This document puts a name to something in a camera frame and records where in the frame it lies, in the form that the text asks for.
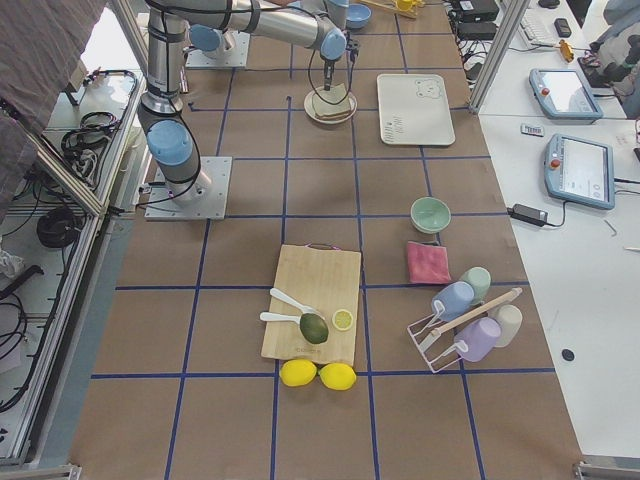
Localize blue bowl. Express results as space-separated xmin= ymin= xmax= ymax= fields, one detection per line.
xmin=346 ymin=3 xmax=372 ymax=30

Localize black power adapter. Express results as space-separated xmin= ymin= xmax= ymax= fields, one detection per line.
xmin=507 ymin=203 xmax=548 ymax=227

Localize purple plastic cup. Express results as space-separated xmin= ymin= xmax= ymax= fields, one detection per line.
xmin=454 ymin=317 xmax=502 ymax=362

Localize yellow lemon half slice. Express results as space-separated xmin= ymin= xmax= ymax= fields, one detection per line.
xmin=332 ymin=309 xmax=355 ymax=332

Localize beige plastic cup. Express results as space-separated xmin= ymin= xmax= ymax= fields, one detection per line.
xmin=488 ymin=304 xmax=523 ymax=348

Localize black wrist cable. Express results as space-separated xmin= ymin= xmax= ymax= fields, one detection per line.
xmin=307 ymin=44 xmax=357 ymax=109

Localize white round plate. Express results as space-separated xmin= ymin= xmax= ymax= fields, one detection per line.
xmin=304 ymin=88 xmax=357 ymax=125

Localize blue teach pendant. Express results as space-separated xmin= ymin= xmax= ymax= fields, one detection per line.
xmin=529 ymin=69 xmax=603 ymax=124
xmin=543 ymin=134 xmax=615 ymax=210

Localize green avocado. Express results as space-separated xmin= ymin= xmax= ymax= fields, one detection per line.
xmin=299 ymin=313 xmax=329 ymax=345

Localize pink folded cloth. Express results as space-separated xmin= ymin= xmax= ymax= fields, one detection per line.
xmin=407 ymin=241 xmax=451 ymax=285

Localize whole yellow lemon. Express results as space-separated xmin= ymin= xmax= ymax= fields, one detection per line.
xmin=279 ymin=359 xmax=318 ymax=387
xmin=319 ymin=363 xmax=357 ymax=391

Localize far blue teach pendant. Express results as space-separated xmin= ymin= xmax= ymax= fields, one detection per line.
xmin=529 ymin=69 xmax=603 ymax=124

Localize white plastic spoon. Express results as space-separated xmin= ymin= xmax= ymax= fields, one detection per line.
xmin=270 ymin=287 xmax=324 ymax=318

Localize bamboo cutting board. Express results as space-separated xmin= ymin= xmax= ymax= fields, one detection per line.
xmin=261 ymin=244 xmax=361 ymax=365

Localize green plastic cup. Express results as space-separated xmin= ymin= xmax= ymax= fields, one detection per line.
xmin=459 ymin=266 xmax=491 ymax=305

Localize near blue teach pendant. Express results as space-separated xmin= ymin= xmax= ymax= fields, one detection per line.
xmin=543 ymin=134 xmax=615 ymax=210

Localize white wire cup rack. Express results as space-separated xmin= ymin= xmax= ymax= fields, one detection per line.
xmin=406 ymin=286 xmax=524 ymax=374

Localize brown crust bread slice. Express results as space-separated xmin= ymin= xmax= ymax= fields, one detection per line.
xmin=311 ymin=83 xmax=352 ymax=120

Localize right whole yellow lemon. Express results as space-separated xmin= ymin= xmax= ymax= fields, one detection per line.
xmin=319 ymin=363 xmax=357 ymax=391

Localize mint green bowl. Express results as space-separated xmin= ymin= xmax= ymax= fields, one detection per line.
xmin=410 ymin=197 xmax=451 ymax=234

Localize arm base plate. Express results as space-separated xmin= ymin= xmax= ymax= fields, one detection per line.
xmin=143 ymin=156 xmax=232 ymax=221
xmin=186 ymin=31 xmax=250 ymax=70

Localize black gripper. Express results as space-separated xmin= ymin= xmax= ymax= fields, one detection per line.
xmin=322 ymin=30 xmax=360 ymax=91

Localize left whole yellow lemon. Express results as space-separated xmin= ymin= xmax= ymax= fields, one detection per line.
xmin=279 ymin=359 xmax=318 ymax=387

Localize cream bear serving tray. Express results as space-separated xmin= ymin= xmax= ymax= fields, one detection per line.
xmin=376 ymin=74 xmax=456 ymax=146

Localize blue plastic cup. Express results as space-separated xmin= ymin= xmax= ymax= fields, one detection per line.
xmin=431 ymin=281 xmax=475 ymax=322

